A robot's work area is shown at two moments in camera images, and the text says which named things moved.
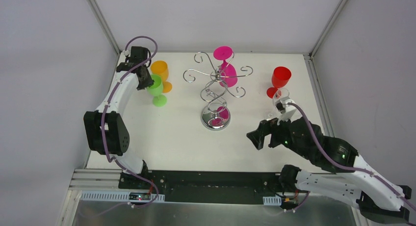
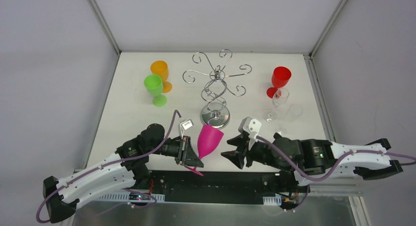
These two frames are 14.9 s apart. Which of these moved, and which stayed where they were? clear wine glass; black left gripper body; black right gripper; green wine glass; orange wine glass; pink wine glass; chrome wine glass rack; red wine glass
Moved: black left gripper body; black right gripper; pink wine glass
Stayed: red wine glass; green wine glass; clear wine glass; orange wine glass; chrome wine glass rack
